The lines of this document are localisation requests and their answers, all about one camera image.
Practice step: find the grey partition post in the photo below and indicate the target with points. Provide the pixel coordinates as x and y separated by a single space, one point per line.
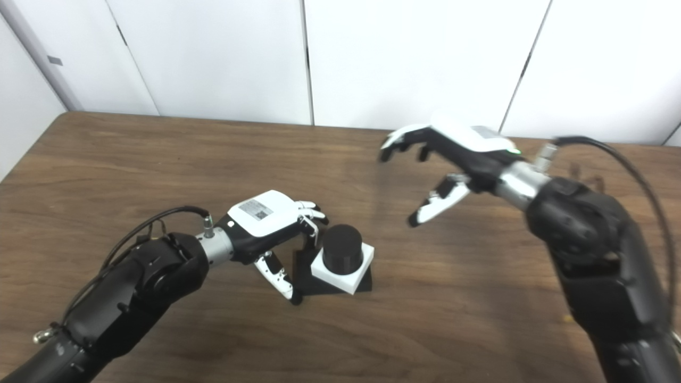
69 96

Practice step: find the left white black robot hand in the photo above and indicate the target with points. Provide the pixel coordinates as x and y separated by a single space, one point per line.
263 215

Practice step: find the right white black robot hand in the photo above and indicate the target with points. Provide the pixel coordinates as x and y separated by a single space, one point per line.
473 154

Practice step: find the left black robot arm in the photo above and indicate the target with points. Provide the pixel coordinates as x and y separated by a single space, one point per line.
133 292

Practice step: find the black peg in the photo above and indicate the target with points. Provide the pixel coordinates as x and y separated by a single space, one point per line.
340 247

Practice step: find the white square piece with hole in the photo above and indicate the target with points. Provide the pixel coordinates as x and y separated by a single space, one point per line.
351 276

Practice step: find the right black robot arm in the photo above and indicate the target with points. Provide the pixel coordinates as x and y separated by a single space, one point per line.
596 255

